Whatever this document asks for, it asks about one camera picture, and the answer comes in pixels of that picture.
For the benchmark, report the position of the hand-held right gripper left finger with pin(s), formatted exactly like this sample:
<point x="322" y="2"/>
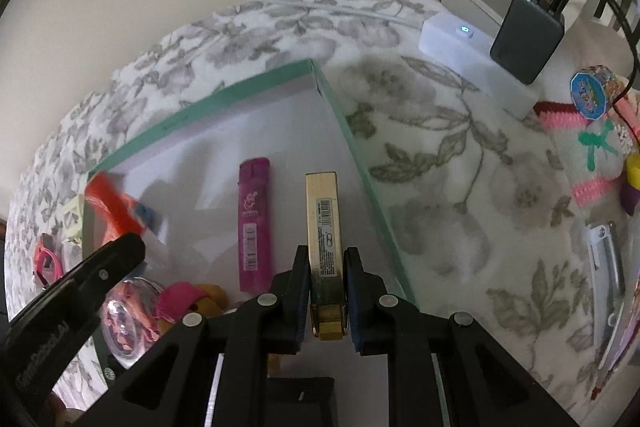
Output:
<point x="302" y="302"/>

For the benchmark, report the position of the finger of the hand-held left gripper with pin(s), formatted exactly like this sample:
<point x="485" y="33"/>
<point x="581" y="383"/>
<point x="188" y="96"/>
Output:
<point x="100" y="274"/>

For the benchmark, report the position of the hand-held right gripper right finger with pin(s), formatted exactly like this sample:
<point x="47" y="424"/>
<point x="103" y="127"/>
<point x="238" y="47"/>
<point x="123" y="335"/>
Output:
<point x="354" y="302"/>

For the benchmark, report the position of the round clear container orange pieces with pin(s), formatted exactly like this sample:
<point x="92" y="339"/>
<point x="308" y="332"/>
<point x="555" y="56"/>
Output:
<point x="125" y="322"/>

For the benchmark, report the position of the orange plastic clip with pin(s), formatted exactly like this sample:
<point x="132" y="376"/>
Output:
<point x="107" y="202"/>

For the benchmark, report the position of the gold rectangular box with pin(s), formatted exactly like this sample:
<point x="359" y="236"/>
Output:
<point x="322" y="227"/>

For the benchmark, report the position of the pink and brown plush toy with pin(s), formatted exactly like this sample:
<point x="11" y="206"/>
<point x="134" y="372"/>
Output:
<point x="175" y="299"/>

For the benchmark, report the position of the magenta lighter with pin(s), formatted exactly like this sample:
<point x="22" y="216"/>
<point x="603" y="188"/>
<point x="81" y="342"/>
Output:
<point x="255" y="227"/>

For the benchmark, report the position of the teal shallow cardboard box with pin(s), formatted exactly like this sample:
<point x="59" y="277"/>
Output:
<point x="210" y="147"/>

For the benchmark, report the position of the pink wrist watch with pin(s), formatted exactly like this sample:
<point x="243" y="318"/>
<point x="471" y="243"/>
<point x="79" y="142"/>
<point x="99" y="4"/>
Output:
<point x="47" y="262"/>

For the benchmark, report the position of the grey floral blanket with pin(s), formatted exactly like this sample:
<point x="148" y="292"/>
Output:
<point x="450" y="207"/>

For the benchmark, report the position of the silver nail clipper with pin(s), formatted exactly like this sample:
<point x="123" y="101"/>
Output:
<point x="602" y="267"/>

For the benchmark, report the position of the pink and white knitted item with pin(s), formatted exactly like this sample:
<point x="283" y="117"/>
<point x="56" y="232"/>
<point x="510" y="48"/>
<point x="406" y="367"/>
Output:
<point x="565" y="147"/>

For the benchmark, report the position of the white power strip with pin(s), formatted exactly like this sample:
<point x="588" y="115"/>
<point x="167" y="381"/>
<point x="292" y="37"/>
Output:
<point x="450" y="42"/>

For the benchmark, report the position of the purple small toy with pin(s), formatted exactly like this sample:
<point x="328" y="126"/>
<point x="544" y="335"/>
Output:
<point x="631" y="198"/>

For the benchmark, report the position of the yellow small toy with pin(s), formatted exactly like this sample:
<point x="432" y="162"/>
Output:
<point x="634" y="169"/>

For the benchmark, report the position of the dark grey charger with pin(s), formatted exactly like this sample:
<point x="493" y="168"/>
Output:
<point x="525" y="37"/>

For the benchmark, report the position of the round blue printed tape roll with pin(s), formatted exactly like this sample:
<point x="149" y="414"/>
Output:
<point x="592" y="92"/>

